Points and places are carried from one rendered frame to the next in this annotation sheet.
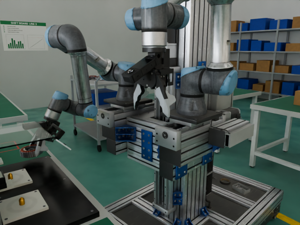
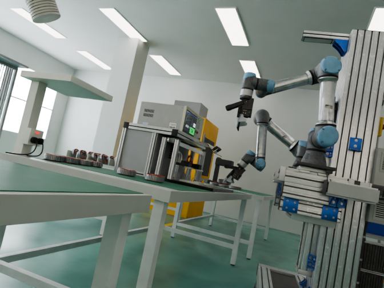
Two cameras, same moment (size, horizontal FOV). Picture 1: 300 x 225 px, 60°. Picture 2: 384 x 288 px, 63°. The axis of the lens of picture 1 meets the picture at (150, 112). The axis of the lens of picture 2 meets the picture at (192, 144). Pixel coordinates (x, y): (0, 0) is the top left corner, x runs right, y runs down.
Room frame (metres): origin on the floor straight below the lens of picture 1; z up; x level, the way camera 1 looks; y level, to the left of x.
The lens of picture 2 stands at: (-0.43, -1.44, 0.83)
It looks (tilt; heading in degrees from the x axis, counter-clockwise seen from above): 5 degrees up; 57
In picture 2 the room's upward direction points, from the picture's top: 11 degrees clockwise
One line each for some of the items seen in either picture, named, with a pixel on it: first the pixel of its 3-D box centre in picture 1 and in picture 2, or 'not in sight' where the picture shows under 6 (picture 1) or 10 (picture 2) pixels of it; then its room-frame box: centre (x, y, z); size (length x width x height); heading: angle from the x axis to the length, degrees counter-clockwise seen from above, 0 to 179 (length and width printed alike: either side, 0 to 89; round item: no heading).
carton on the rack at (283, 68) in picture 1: (283, 68); not in sight; (6.37, -3.24, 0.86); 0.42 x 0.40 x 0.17; 36
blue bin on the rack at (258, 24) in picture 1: (261, 24); not in sight; (6.91, -2.83, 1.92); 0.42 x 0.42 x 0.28; 38
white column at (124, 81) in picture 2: not in sight; (116, 118); (1.64, 4.79, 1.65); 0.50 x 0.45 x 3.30; 127
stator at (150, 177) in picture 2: not in sight; (154, 178); (0.40, 0.17, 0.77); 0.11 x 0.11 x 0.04
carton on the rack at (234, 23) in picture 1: (233, 27); not in sight; (7.59, -2.33, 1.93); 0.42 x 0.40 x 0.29; 39
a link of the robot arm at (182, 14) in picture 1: (168, 16); (264, 86); (0.89, -0.06, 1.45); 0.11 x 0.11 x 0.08; 53
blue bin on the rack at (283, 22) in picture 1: (282, 24); not in sight; (6.48, -3.15, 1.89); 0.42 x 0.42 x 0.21; 35
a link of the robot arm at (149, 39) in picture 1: (153, 40); (246, 94); (0.80, -0.01, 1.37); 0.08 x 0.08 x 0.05
